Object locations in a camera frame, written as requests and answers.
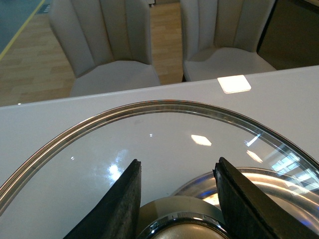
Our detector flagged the beige upholstered chair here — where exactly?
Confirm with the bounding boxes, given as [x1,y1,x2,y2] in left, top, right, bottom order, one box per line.
[49,0,160,97]
[180,0,275,82]

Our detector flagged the right beige upholstered chair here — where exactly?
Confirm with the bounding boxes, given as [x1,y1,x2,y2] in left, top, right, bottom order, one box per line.
[180,0,275,82]

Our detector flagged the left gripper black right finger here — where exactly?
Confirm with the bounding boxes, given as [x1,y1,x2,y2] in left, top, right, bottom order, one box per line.
[212,156,292,239]

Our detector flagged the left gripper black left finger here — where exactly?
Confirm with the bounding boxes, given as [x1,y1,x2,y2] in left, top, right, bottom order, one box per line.
[65,159,142,239]

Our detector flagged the glass pot lid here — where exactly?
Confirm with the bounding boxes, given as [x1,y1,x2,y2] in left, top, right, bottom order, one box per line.
[0,100,319,239]

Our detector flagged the white electric cooking pot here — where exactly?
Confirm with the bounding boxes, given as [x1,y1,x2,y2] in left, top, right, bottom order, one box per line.
[173,167,319,234]

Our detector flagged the left beige upholstered chair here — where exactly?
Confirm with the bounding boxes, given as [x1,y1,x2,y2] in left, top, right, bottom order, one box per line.
[49,0,160,97]

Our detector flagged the black washing machine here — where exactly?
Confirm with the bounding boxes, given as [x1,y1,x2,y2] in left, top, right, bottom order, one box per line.
[258,0,319,70]

